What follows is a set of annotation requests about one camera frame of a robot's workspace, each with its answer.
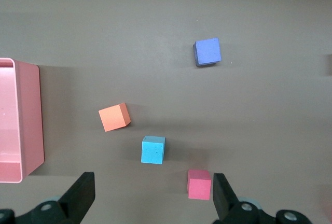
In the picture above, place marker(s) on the blue violet foam block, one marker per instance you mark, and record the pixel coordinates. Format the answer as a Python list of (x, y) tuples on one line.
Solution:
[(207, 51)]

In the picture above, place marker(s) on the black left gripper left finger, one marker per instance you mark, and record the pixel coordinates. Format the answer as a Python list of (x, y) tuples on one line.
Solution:
[(77, 200)]

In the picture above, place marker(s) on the red foam block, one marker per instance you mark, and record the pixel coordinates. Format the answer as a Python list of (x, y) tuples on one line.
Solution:
[(198, 189)]

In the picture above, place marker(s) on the orange foam block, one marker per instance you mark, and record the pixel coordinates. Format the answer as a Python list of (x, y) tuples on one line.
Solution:
[(112, 119)]

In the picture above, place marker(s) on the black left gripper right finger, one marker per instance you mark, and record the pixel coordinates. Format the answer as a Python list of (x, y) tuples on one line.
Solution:
[(225, 203)]

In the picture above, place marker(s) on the brown table cover sheet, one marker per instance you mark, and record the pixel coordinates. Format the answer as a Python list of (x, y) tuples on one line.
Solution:
[(233, 117)]

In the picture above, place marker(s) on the pink plastic bin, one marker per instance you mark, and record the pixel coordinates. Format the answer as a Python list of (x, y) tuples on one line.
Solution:
[(28, 120)]

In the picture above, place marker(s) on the light blue foam block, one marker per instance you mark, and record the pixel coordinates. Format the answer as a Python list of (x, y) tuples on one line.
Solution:
[(152, 151)]

